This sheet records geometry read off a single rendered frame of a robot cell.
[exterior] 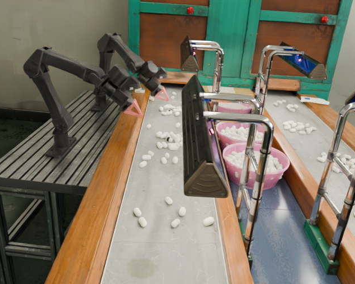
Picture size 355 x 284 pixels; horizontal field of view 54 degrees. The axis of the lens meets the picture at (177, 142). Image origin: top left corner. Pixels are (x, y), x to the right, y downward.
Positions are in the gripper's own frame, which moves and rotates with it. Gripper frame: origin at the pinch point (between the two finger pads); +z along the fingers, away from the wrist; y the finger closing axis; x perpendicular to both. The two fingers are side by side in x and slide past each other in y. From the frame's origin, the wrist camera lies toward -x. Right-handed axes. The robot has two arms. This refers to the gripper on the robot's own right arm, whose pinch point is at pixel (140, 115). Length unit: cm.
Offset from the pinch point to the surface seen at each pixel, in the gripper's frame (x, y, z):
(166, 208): 0, -50, 18
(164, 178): 1.1, -32.6, 16.8
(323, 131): -51, 25, 78
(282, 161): -30, -14, 53
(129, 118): 11.5, 19.0, 0.5
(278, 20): -77, 86, 35
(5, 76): 129, 195, -89
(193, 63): -30.5, 8.1, 2.3
